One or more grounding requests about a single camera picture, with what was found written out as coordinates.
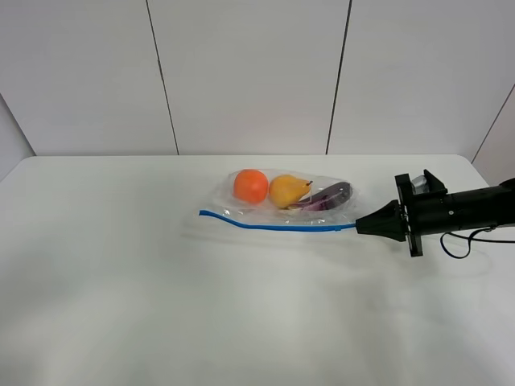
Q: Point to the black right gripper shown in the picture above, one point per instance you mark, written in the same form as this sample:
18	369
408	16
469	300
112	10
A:
420	215

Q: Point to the clear zip bag blue seal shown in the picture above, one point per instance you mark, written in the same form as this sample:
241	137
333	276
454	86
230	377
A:
219	206

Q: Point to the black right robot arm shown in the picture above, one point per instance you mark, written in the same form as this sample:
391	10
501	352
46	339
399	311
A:
479	210

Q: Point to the purple eggplant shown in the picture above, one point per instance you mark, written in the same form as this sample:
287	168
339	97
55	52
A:
327	199

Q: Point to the yellow pear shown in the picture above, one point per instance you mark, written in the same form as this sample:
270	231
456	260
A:
285	190

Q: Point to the orange fruit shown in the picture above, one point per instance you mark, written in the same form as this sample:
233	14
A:
250	186

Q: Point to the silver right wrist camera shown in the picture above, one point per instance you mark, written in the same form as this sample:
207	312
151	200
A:
420	185

